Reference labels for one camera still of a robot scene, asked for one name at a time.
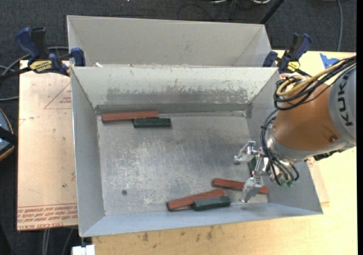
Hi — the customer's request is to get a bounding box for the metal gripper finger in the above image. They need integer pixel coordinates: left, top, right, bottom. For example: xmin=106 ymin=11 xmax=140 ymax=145
xmin=233 ymin=140 xmax=258 ymax=165
xmin=240 ymin=177 xmax=265 ymax=203

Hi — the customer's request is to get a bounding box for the dark green flat block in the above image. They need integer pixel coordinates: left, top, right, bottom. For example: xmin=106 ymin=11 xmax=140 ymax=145
xmin=191 ymin=195 xmax=232 ymax=211
xmin=133 ymin=117 xmax=172 ymax=129

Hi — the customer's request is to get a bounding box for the brown cardboard board, red print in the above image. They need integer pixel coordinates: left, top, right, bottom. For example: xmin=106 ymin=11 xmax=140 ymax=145
xmin=16 ymin=59 xmax=331 ymax=232

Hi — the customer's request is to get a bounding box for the red-brown flat block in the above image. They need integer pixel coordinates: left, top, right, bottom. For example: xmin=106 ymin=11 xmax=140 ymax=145
xmin=166 ymin=189 xmax=226 ymax=212
xmin=212 ymin=177 xmax=269 ymax=195
xmin=101 ymin=110 xmax=160 ymax=124

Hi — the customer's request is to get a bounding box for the grey metal bin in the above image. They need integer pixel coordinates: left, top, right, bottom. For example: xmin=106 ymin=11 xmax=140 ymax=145
xmin=66 ymin=15 xmax=324 ymax=238

